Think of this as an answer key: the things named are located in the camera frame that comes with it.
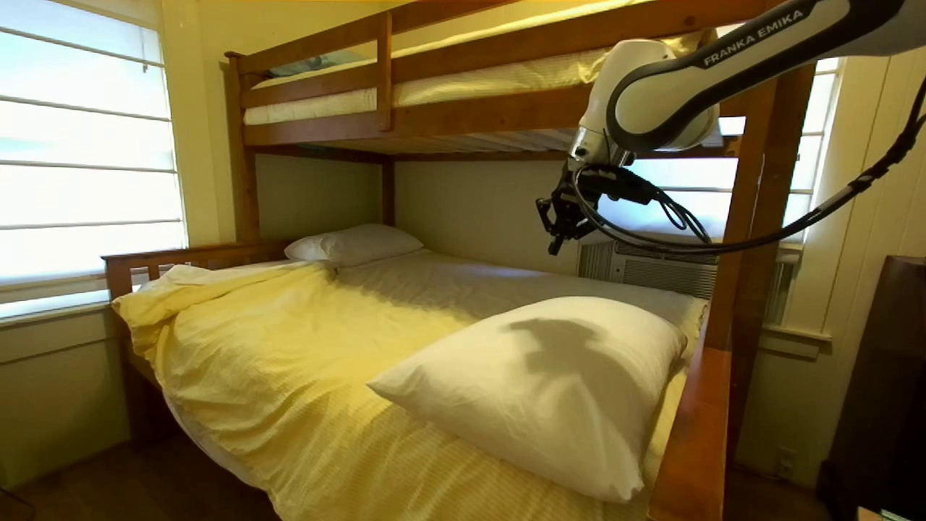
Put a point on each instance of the window with blinds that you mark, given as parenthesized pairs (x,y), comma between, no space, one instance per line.
(89,155)

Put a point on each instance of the upper bunk mattress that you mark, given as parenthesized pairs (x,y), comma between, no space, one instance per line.
(481,81)

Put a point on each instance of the large white pillow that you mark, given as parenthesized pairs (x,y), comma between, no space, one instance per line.
(550,393)

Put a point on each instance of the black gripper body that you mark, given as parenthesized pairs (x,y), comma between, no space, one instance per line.
(573,207)

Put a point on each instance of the white radiator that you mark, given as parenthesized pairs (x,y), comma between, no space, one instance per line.
(654,270)

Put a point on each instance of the bright window behind bed post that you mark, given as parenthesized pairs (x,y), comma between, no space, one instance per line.
(711,191)

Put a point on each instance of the dark wooden furniture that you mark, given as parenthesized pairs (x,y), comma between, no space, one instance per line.
(885,385)

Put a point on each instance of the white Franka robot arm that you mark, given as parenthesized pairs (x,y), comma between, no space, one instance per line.
(676,81)

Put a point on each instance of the small white pillow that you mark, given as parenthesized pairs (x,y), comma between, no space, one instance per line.
(352,244)

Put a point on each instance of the yellow striped bed sheet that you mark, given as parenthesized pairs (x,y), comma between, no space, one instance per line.
(280,376)

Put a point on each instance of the wooden bunk bed frame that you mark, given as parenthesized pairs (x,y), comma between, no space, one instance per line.
(474,120)

